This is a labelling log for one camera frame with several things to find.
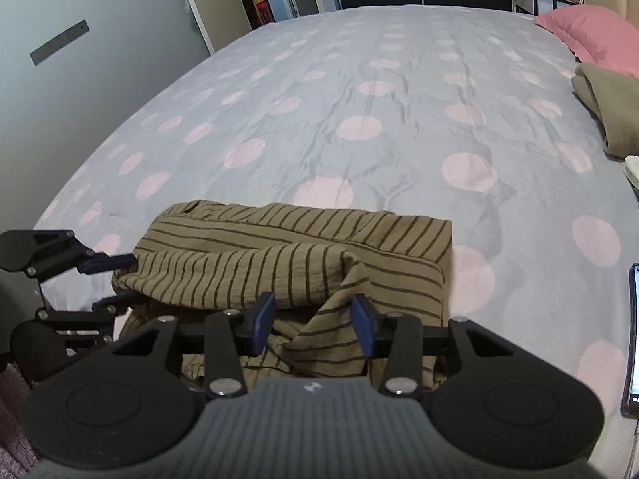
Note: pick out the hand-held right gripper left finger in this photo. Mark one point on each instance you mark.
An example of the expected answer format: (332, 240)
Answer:
(263, 324)

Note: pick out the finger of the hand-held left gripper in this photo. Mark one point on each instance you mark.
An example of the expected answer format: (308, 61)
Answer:
(110, 263)
(120, 303)

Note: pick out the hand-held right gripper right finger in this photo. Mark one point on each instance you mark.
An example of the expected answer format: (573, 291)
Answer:
(363, 329)

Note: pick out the brown striped shirt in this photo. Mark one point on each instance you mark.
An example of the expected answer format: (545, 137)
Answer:
(279, 259)

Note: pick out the pink fuzzy cloth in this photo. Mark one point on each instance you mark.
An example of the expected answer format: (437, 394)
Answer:
(15, 419)

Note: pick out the grey pink-dotted bed blanket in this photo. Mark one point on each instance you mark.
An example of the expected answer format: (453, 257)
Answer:
(399, 110)

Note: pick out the black smartphone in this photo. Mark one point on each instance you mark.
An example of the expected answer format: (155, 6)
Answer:
(633, 339)

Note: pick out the beige door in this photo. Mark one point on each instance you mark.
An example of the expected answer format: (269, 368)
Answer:
(219, 5)

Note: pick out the orange chair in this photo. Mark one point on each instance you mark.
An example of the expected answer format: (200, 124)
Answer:
(263, 11)

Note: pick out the white bed sheet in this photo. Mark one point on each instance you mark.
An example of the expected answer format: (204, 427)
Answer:
(633, 172)

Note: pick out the olive folded blanket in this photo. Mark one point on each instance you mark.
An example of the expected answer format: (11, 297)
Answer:
(619, 110)

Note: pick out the pink pillow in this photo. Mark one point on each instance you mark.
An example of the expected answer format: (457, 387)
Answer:
(594, 35)

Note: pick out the grey wall switch panel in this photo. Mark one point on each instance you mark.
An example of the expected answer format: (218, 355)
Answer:
(59, 43)

